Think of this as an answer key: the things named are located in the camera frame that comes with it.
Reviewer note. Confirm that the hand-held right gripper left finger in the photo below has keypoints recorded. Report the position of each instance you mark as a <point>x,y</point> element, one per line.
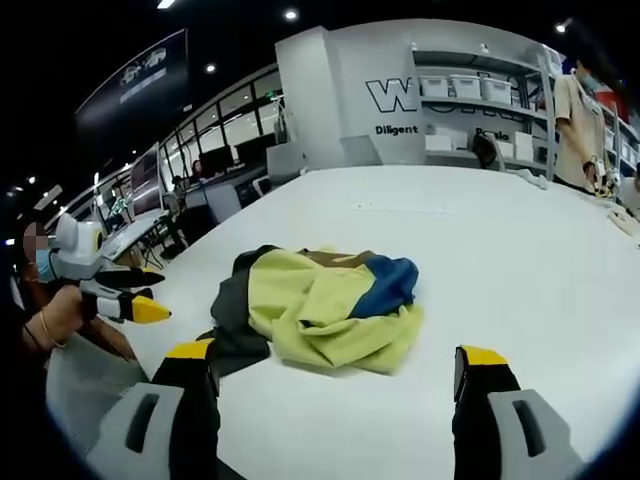
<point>187,400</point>

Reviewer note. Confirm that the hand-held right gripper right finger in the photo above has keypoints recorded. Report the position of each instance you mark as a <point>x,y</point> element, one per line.
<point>487,400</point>

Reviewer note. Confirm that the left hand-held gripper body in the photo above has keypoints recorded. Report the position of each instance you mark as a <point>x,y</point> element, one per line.
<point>75,250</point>

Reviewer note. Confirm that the yellow blue grey garment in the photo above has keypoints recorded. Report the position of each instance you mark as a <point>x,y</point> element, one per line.
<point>320,310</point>

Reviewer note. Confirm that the person's left hand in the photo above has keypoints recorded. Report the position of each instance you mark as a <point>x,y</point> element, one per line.
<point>60,315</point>

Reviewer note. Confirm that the blue face mask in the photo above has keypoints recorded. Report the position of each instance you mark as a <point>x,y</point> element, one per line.
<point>44,264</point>

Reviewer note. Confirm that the black computer monitor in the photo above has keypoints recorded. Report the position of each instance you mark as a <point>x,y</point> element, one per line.
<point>255,147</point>
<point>216,159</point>

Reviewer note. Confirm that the hanging dark screen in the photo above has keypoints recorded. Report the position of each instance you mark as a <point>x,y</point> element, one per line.
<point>135,80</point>

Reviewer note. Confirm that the grey monitor back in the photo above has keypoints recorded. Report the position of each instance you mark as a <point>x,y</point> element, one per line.
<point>285,167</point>

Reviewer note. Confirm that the light wooden object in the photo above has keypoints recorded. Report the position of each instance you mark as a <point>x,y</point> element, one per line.
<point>622,222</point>

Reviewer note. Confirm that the white cloth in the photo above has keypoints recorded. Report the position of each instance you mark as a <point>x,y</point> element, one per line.
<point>529,179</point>

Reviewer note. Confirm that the black office chair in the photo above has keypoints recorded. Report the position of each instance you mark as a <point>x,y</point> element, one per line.
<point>485,150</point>

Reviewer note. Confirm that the grey storage shelf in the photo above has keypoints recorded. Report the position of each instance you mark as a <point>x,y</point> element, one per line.
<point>480,115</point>

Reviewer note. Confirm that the white storage bin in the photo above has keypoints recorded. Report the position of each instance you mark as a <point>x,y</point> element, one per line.
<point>496,91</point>
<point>466,86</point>
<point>436,86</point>

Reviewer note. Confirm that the large wall display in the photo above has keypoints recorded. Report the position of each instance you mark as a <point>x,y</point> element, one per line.
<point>145,180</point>

